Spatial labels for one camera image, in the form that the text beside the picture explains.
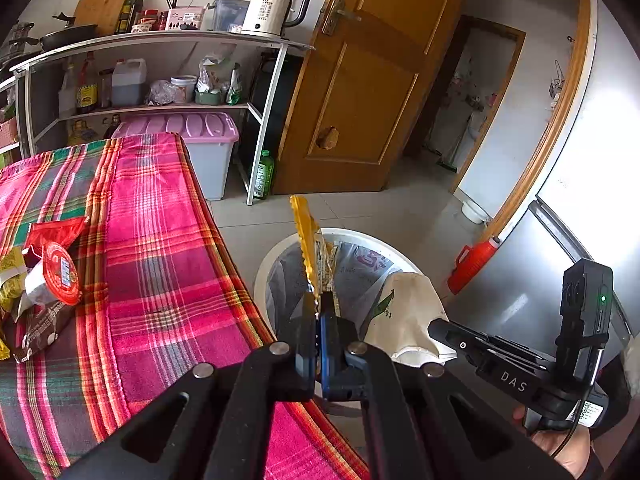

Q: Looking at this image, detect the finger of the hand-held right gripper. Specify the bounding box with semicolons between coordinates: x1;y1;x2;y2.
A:
427;317;506;367

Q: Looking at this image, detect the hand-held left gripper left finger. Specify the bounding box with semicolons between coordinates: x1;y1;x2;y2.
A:
65;292;321;480

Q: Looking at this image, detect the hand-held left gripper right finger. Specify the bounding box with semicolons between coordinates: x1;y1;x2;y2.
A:
320;294;573;480

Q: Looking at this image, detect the long yellow snack wrapper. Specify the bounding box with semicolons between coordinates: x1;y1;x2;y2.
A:
290;195;342;313

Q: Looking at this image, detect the white round trash bin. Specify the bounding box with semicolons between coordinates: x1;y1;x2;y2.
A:
252;227;448;418

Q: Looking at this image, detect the red snack packet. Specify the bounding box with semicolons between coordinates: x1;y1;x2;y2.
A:
22;216;91;267

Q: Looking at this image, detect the yellow snack packet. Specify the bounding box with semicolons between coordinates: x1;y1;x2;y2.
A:
0;247;28;312

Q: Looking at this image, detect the person's right hand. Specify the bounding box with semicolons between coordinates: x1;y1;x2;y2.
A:
511;402;596;480

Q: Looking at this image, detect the white bag with green print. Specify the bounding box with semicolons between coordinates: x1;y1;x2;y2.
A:
365;271;458;367

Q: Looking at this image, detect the red thermos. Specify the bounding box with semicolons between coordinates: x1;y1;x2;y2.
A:
446;237;502;295

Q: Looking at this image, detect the translucent printed bin liner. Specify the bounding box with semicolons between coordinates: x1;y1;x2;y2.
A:
267;240;416;343

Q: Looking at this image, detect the white basin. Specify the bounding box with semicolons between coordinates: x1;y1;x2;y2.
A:
460;200;489;225

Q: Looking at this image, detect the pink plaid tablecloth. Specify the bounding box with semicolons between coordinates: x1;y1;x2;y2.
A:
0;132;372;480

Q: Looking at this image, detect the green detergent bottle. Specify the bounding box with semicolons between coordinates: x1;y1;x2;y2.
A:
252;150;276;199

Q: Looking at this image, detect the storage box with pink lid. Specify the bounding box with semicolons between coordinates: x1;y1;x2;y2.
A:
111;112;240;202

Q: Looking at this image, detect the wooden door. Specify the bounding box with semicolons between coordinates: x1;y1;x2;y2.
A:
272;0;476;196

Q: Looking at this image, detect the black panel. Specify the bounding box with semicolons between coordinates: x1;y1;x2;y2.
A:
240;52;306;181

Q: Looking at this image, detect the silver cup with red lid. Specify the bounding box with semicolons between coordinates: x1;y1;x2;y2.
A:
24;241;84;309

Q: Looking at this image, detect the brown snack packet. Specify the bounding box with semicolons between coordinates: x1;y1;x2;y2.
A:
10;300;77;364

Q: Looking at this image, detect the green and white packet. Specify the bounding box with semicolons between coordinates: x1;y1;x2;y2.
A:
226;62;244;106

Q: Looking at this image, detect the white plastic tub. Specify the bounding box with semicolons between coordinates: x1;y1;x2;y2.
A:
171;75;198;104

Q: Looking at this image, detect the clear bag of food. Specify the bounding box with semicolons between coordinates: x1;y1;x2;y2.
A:
195;52;236;96

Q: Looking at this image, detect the crumpled clear plastic bag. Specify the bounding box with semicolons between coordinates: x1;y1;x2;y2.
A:
147;80;183;107

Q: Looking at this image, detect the plastic jug with dark liquid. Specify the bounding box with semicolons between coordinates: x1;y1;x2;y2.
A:
111;58;148;107

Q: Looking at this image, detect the soy sauce bottle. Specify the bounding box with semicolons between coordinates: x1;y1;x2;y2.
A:
75;52;99;113

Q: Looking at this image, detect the white metal shelf rack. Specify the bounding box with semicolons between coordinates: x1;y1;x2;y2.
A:
0;30;316;206

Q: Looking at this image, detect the white electric kettle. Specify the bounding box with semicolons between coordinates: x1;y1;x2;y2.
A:
242;0;312;37

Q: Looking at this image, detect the clear plastic container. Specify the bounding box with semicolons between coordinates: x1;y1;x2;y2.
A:
207;0;251;33

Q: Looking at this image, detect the white plastic bottle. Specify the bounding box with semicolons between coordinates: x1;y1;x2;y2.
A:
58;62;77;118

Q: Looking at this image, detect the pink chopstick holder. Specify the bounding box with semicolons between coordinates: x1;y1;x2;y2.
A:
165;6;207;32

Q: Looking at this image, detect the pink basket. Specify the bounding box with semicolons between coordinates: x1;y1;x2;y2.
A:
0;117;21;149

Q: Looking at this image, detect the red sauce jar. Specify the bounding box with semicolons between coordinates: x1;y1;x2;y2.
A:
142;9;171;31

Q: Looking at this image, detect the black frying pan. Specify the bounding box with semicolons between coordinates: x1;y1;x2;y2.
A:
40;12;99;52

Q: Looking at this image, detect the wooden door frame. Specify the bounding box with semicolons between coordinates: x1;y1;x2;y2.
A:
450;0;599;242

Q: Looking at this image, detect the metal wire hanger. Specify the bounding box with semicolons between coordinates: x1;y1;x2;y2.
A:
549;60;569;107

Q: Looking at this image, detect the metal door handle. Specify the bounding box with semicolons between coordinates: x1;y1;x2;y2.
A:
320;0;362;37

